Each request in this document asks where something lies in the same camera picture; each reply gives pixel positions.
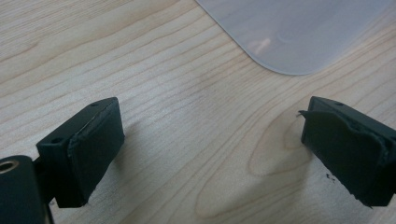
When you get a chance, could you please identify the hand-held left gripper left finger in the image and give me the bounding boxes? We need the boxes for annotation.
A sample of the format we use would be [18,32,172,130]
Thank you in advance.
[35,96,126,209]

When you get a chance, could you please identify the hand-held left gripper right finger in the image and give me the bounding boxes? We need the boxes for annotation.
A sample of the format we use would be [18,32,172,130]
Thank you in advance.
[297,95,396,209]

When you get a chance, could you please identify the clear plastic storage box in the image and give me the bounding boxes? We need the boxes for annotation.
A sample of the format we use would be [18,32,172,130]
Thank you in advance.
[195,0,396,77]

